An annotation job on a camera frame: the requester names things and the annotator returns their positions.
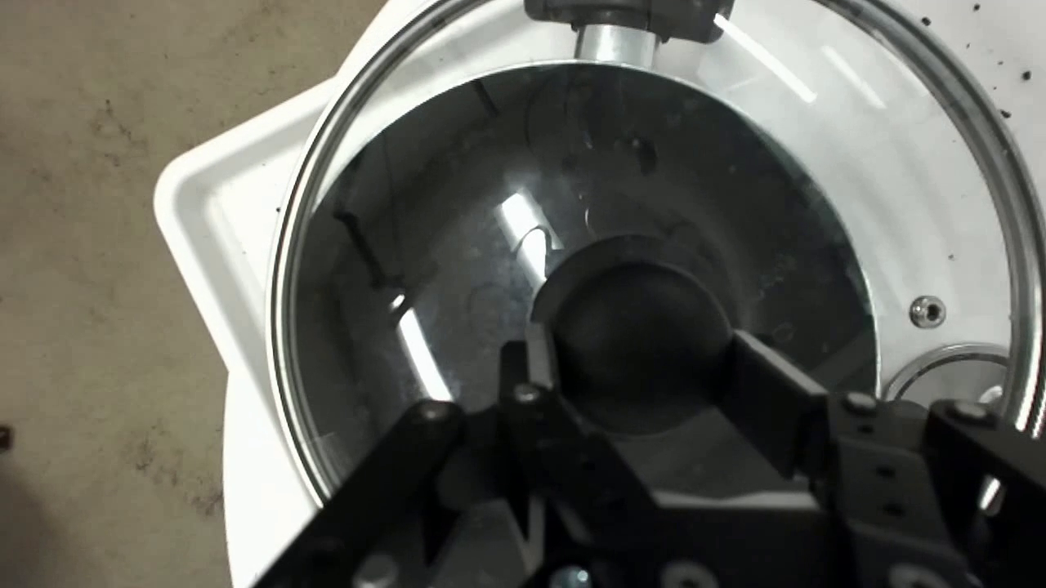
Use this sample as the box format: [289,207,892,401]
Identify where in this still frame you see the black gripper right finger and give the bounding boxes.
[715,322,844,489]

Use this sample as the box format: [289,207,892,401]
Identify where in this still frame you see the white plastic tray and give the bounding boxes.
[152,0,1046,438]

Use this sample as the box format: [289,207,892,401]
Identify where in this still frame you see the round glass lid black knob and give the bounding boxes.
[267,0,1046,511]

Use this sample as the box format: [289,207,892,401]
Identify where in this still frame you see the black cooking pot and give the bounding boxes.
[291,0,884,511]

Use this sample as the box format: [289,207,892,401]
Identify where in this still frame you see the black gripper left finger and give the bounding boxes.
[493,336,660,508]

